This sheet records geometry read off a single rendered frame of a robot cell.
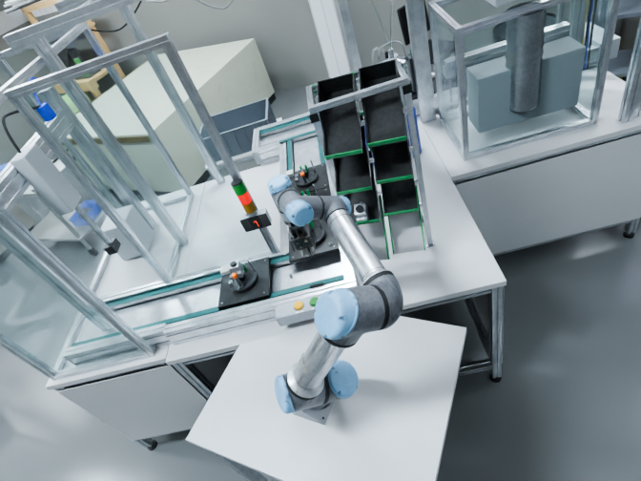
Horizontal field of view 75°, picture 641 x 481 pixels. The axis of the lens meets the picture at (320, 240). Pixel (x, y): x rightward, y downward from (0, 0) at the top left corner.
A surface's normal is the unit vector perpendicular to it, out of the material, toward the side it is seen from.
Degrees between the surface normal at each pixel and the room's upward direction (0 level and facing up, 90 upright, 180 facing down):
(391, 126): 25
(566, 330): 0
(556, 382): 0
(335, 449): 0
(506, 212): 90
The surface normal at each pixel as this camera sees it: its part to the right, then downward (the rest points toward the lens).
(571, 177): 0.07, 0.67
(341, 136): -0.29, -0.33
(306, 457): -0.28, -0.69
